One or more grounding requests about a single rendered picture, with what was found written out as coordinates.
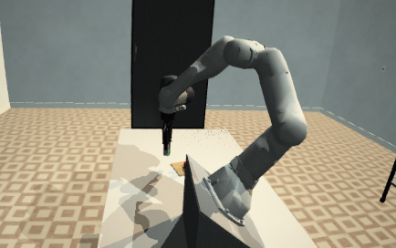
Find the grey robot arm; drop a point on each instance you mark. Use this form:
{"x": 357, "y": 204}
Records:
{"x": 232, "y": 185}

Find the tan flat mat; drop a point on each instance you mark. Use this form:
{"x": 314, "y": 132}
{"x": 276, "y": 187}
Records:
{"x": 178, "y": 166}

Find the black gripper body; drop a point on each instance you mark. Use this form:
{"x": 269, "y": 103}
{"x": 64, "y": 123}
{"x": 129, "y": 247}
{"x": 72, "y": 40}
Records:
{"x": 168, "y": 118}

